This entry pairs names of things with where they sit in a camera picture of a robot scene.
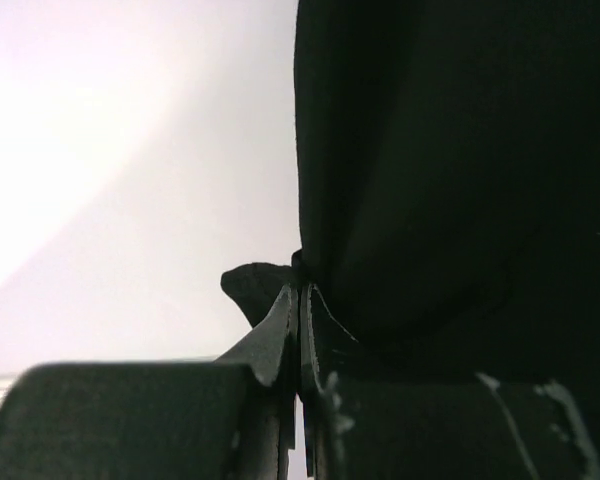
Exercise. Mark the black t-shirt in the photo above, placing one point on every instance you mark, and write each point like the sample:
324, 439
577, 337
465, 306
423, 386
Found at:
448, 157

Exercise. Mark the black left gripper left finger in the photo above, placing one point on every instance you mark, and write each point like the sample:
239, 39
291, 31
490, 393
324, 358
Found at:
232, 418

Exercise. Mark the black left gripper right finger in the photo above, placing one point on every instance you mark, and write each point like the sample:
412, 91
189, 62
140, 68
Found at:
366, 420

